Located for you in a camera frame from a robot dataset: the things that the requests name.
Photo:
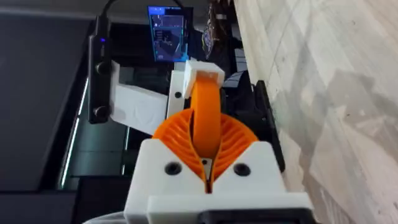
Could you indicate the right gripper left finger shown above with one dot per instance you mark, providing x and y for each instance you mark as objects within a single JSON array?
[{"x": 155, "y": 174}]

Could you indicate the finger of the left gripper with orange wedge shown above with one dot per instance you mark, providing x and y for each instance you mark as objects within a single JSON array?
[{"x": 205, "y": 118}]

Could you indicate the bare white finger of the left gripper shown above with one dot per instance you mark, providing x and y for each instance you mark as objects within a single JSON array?
[{"x": 176, "y": 93}]

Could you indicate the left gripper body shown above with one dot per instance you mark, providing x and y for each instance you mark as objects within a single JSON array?
[{"x": 237, "y": 96}]

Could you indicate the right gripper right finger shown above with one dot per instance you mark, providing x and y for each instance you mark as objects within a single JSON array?
[{"x": 248, "y": 177}]

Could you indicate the monitor screen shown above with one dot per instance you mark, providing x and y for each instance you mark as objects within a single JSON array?
[{"x": 169, "y": 34}]

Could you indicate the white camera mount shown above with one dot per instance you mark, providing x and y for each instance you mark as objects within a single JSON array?
[{"x": 136, "y": 105}]

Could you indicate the black rail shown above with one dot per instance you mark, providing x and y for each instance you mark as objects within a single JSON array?
[{"x": 269, "y": 124}]

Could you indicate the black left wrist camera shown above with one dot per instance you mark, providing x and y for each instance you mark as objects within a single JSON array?
[{"x": 99, "y": 71}]

